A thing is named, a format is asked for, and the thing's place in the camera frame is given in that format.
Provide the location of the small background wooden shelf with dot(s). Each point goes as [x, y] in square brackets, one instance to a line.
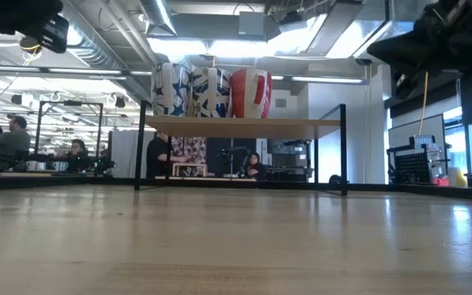
[189, 164]

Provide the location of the grey ceiling junction box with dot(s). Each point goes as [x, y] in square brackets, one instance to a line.
[252, 22]

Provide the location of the black background rig frame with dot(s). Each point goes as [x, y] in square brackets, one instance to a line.
[70, 103]

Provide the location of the red and white mug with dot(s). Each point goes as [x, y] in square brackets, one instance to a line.
[250, 92]

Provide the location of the long ceiling light bar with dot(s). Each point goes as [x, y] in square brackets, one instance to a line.
[326, 80]

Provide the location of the small red box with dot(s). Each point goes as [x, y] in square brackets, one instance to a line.
[440, 182]

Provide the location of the small background mug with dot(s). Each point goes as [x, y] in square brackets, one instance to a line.
[31, 165]
[41, 166]
[60, 166]

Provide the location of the white mug blue leaf pattern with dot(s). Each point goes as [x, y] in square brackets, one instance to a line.
[170, 90]

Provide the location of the black background robot arm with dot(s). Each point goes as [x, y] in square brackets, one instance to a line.
[236, 151]

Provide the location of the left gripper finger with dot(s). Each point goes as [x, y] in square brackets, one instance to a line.
[54, 34]
[35, 10]

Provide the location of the yellow rounded object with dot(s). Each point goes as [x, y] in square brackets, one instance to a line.
[459, 178]

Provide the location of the background robot workstation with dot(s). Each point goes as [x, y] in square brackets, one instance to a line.
[291, 149]

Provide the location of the patterned divider panel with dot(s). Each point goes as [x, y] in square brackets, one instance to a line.
[195, 149]

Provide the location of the round silver air duct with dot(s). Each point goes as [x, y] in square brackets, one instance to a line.
[156, 14]

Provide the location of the wooden shelf with black legs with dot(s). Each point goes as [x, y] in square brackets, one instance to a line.
[240, 127]

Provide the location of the black aluminium table frame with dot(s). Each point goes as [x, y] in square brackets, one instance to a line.
[35, 182]

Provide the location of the black round object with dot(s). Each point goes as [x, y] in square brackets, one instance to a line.
[334, 178]

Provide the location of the black perforated equipment rack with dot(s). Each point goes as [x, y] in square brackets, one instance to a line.
[414, 166]

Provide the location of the white partition wall panel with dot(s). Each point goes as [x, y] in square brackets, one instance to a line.
[125, 153]

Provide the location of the large silver air duct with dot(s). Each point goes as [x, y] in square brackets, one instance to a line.
[92, 51]

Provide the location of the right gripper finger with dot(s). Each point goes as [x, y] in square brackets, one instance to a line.
[408, 39]
[412, 65]

